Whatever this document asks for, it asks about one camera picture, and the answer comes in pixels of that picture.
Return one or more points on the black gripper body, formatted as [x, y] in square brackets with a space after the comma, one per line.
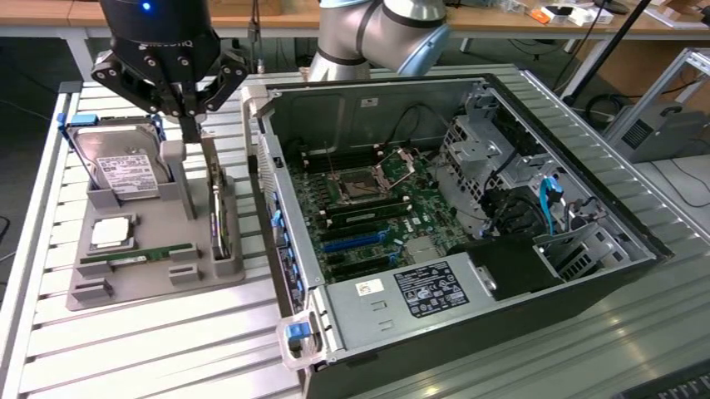
[160, 33]

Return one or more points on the graphics card with metal bracket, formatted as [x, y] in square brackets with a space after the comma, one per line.
[219, 216]

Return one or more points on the blue disk caddy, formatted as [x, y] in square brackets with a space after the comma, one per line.
[83, 120]

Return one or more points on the silver hard disk drive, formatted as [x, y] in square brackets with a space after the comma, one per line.
[122, 166]

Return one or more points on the black RAM slot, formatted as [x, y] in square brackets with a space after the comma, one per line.
[359, 202]
[344, 165]
[363, 210]
[339, 150]
[340, 155]
[362, 206]
[343, 160]

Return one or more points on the thin locking lever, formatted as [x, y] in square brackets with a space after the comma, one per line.
[331, 166]

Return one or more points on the green motherboard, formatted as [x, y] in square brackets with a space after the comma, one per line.
[307, 195]

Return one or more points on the CPU socket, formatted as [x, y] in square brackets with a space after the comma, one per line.
[358, 185]

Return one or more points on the silver CPU chip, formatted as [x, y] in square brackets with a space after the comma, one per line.
[111, 232]

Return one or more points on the grey parts rack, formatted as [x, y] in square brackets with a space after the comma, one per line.
[144, 232]

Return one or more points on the metal socket cover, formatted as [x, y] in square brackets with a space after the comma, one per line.
[396, 166]

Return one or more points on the green RAM stick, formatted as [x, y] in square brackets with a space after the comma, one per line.
[366, 216]
[139, 255]

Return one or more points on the blue expansion slot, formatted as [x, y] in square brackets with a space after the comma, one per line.
[354, 243]

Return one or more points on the short black expansion slot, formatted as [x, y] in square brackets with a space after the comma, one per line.
[335, 259]

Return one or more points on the silver drive cage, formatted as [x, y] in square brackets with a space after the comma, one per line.
[482, 151]

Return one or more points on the silver chipset heatsink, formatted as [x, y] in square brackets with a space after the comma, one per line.
[422, 248]

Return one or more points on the orange white box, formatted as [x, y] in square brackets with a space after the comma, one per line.
[549, 16]

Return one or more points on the blue case latch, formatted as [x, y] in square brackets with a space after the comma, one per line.
[295, 332]

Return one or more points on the silver power supply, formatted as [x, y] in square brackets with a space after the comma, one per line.
[376, 316]

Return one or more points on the black plastic shroud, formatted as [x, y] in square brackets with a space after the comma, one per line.
[510, 266]

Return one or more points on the black tripod pole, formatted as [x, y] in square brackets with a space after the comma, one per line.
[611, 43]

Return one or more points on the black stand base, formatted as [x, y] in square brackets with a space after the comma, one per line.
[610, 5]

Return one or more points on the perforated silver disk bay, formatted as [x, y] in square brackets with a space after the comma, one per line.
[587, 249]

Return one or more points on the black open PC case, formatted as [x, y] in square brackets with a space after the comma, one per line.
[499, 332]

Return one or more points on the wooden block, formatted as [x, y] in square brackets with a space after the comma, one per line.
[687, 8]

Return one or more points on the black keyboard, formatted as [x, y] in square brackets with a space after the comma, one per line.
[682, 390]

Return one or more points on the aluminium profile frame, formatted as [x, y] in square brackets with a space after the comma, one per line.
[665, 81]

